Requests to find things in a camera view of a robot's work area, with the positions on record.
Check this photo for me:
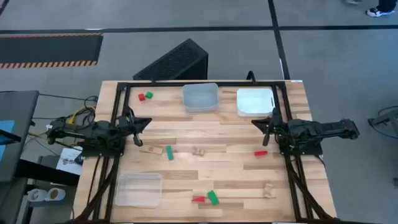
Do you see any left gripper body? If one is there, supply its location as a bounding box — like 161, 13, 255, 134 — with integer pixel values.
117, 107, 144, 147

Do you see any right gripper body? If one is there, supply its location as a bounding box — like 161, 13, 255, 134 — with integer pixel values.
262, 107, 290, 147

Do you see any green wedge block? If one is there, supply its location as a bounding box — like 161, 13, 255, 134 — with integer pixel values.
207, 190, 220, 207

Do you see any white plastic bin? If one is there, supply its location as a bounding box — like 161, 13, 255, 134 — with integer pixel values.
236, 88, 276, 118

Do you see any natural wood plank block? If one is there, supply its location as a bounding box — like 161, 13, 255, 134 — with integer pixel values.
139, 145, 164, 156

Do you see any clear plastic bin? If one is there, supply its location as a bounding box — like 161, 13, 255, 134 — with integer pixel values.
114, 172, 163, 208

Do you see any grey plastic bin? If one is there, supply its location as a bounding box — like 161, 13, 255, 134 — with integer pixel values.
182, 82, 220, 113

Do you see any natural wood notched block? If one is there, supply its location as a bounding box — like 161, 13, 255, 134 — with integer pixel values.
262, 183, 276, 199

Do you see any black perforated computer case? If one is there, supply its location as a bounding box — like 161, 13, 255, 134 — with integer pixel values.
132, 38, 209, 81

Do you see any white printed paper sheet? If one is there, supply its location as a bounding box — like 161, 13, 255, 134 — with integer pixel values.
55, 147, 84, 176

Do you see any black low shelf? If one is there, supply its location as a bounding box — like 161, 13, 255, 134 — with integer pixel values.
15, 155, 80, 187

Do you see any white tape roll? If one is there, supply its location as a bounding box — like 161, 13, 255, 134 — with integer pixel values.
46, 187, 67, 202
27, 188, 48, 203

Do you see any black hazard-striped floor mat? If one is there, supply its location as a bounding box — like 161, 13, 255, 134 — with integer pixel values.
0, 33, 104, 70

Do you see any grey side desk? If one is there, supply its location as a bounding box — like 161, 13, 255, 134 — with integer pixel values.
0, 90, 40, 183

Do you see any blue pad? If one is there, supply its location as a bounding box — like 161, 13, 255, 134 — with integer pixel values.
0, 119, 16, 162

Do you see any person's shoe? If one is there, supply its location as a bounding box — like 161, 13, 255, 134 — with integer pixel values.
366, 6, 396, 18

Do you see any person's leg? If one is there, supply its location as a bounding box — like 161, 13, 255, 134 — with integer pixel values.
376, 0, 398, 13

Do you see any yellow cable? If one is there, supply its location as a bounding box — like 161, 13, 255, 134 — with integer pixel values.
67, 105, 96, 125

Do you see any black aluminium table frame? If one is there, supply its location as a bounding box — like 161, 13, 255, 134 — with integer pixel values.
73, 80, 339, 224

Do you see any thin black floor cable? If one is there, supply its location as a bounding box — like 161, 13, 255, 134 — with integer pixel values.
39, 92, 99, 110

